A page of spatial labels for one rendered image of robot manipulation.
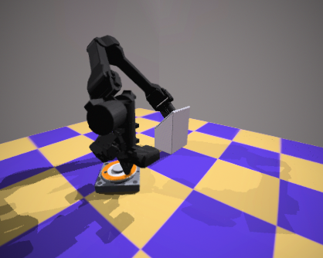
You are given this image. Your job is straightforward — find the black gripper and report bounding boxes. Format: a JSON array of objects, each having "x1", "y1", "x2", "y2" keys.
[{"x1": 112, "y1": 121, "x2": 160, "y2": 175}]

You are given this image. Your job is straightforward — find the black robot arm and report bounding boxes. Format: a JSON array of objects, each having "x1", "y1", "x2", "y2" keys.
[{"x1": 84, "y1": 35, "x2": 176, "y2": 163}]

